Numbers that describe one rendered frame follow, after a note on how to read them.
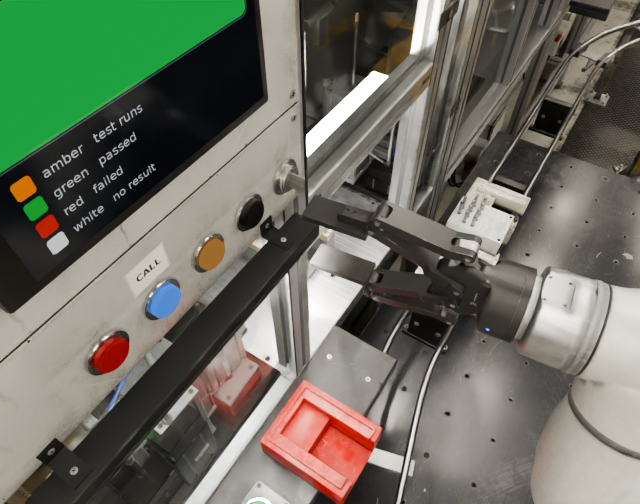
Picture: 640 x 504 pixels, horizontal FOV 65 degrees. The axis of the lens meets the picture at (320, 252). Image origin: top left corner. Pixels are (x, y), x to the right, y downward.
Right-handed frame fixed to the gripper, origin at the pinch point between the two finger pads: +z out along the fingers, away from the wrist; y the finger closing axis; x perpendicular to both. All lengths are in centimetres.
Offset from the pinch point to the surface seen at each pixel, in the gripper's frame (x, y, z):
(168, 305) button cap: 16.4, 7.3, 7.4
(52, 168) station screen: 18.2, 26.3, 5.8
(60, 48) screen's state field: 14.8, 31.1, 5.2
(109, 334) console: 21.1, 9.8, 8.6
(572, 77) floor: -276, -165, -25
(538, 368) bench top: -31, -73, -34
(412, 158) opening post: -41.1, -27.5, 4.1
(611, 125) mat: -234, -160, -52
